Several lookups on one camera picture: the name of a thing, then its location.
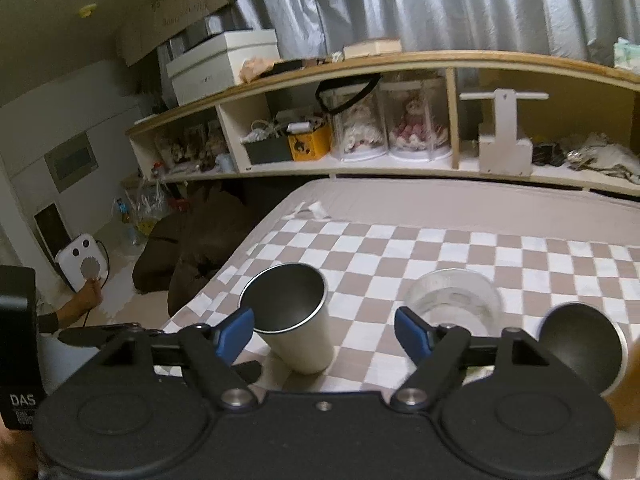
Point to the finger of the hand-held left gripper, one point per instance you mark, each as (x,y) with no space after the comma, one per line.
(90,336)

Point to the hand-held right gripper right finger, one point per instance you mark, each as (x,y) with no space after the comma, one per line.
(412,335)

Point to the wooden shelf unit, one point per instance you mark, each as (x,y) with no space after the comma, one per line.
(465,72)

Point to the white fan heater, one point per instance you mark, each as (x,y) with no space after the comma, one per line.
(75,265)

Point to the green tissue pack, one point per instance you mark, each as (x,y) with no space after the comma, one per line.
(627,52)

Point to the white wooden stand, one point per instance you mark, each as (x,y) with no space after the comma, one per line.
(505,145)

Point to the person's bare foot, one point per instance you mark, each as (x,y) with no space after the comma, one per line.
(75,310)

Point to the black framed panel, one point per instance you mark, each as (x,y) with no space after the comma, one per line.
(50,232)

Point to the tan rounded object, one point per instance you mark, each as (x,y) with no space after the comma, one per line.
(631,385)

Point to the cream flat box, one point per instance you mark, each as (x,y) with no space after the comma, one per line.
(372,47)

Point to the short stainless steel cup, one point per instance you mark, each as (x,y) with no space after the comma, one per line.
(580,340)

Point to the peach cloth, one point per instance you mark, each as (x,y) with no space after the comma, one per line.
(256,69)

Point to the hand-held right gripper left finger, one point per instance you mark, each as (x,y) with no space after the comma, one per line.
(235,335)

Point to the person's left forearm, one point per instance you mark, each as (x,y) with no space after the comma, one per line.
(12,455)

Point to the white crumpled tissue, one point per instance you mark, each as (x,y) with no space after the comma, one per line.
(312,210)

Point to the yellow box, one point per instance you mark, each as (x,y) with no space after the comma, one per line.
(310,145)

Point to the beige checkered blanket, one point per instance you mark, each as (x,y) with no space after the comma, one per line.
(370,260)

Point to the grey crumpled cloth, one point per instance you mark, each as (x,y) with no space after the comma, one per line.
(600,157)

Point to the grey curtain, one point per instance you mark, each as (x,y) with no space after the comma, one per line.
(450,5)

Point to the small figurines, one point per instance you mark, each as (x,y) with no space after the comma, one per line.
(190,147)

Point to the yellow ceiling fixture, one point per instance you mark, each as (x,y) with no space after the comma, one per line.
(86,10)

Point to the doll in clear case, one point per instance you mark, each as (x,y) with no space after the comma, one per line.
(417,127)
(357,130)

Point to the clear glass cup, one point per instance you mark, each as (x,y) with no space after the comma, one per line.
(465,305)

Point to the tall stainless steel cup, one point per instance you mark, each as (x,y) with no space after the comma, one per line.
(300,340)

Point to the small black items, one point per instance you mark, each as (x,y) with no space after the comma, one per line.
(547,154)

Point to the dark green box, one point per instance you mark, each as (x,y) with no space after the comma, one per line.
(267,151)

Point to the clear plastic bags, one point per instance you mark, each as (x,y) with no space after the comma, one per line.
(145,210)

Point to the grey wall panel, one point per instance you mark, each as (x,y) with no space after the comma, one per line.
(70,162)

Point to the white storage box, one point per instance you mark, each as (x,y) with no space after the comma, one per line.
(220,65)

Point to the dark brown cushion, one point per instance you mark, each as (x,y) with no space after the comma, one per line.
(190,245)

